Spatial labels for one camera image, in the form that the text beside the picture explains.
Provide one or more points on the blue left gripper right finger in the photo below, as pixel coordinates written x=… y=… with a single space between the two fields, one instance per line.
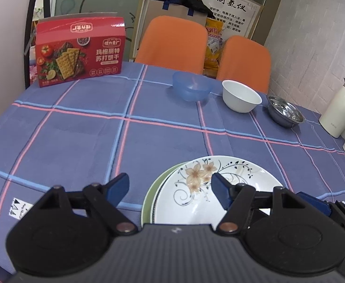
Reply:
x=224 y=191

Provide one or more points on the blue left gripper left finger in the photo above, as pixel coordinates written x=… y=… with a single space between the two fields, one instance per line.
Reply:
x=116 y=189

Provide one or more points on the light green plate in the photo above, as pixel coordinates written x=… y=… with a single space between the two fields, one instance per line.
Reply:
x=148 y=200

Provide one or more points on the white plate flower swirl pattern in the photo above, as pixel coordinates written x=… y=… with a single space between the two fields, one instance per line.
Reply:
x=185 y=196

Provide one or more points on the white ceramic bowl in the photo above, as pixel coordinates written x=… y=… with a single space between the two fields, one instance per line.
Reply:
x=239 y=97

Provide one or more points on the stainless steel bowl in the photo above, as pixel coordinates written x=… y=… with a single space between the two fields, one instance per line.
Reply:
x=284 y=113

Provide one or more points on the translucent blue plastic bowl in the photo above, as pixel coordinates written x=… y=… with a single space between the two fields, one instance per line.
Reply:
x=191 y=87

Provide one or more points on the blue plaid tablecloth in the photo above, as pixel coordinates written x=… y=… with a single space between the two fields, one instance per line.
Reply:
x=77 y=133

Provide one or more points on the white tablecloth label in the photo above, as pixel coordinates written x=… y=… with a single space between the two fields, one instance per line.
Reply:
x=19 y=208

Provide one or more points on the right orange chair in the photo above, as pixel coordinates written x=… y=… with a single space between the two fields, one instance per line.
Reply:
x=245 y=61

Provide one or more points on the orange chair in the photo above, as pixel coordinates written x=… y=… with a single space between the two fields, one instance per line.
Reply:
x=174 y=43
x=245 y=61

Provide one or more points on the white thermos jug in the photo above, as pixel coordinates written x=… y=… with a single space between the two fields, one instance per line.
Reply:
x=333 y=119

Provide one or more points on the red cracker box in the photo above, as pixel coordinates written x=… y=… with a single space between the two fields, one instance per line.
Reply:
x=79 y=46

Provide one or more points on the left orange chair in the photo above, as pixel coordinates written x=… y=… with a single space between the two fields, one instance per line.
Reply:
x=174 y=43

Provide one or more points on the yellow snack bag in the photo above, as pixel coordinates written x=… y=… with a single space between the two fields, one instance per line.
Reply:
x=215 y=30

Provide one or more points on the black easel stand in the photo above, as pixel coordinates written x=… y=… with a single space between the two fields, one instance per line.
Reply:
x=36 y=11

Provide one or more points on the brown paper bag blue handles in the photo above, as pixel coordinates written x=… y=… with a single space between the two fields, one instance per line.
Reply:
x=156 y=8

